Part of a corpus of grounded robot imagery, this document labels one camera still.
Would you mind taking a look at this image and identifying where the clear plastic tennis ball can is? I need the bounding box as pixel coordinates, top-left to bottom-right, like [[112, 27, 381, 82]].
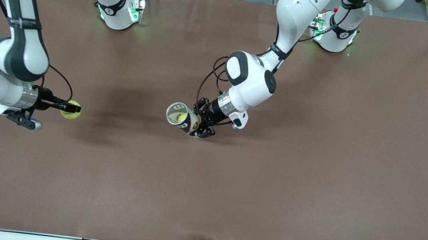
[[164, 101, 204, 137]]

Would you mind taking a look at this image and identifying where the brown table cover sheet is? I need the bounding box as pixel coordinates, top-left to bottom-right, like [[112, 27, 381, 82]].
[[0, 0, 428, 240]]

